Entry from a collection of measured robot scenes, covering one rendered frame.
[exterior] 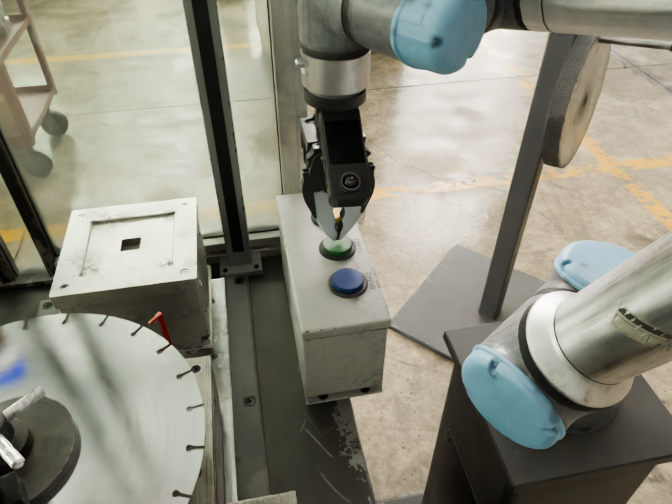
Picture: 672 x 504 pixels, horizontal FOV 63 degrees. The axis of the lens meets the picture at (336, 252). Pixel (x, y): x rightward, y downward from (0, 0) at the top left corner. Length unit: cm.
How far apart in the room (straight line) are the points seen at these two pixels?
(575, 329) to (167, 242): 53
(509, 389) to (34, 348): 47
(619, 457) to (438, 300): 120
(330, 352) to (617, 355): 33
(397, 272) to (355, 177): 145
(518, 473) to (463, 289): 128
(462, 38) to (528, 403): 33
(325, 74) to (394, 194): 184
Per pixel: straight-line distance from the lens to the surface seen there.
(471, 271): 205
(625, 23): 55
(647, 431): 85
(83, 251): 82
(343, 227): 72
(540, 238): 231
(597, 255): 69
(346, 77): 60
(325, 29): 58
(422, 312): 188
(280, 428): 75
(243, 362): 81
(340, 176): 59
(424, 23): 49
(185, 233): 80
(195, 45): 75
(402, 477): 156
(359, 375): 74
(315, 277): 71
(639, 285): 47
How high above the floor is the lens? 139
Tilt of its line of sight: 42 degrees down
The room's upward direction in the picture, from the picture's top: straight up
